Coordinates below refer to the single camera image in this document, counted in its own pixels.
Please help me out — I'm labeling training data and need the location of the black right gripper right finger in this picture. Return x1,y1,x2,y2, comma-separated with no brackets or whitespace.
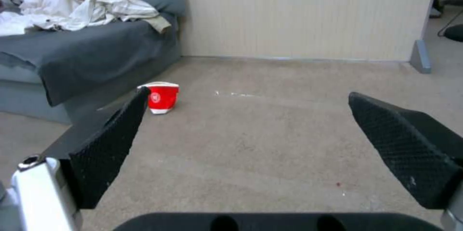
348,92,463,231

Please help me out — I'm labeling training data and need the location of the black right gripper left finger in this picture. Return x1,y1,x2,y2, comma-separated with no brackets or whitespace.
0,86,152,231

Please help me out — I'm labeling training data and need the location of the red and white trash can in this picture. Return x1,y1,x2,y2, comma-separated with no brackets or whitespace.
137,81,180,116

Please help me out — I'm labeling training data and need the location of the grey partition foot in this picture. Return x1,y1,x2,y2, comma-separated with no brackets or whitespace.
409,39,432,74

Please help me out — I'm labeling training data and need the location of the grey blue sofa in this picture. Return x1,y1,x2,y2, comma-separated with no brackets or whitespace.
0,0,187,126

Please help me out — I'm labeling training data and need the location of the black office chair base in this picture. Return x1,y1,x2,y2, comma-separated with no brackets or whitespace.
430,0,463,42

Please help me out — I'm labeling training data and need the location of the crumpled white cloth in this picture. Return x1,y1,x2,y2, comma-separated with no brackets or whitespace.
0,0,171,36

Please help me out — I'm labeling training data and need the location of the cream ribbed partition panel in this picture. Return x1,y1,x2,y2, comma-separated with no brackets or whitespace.
179,0,441,62

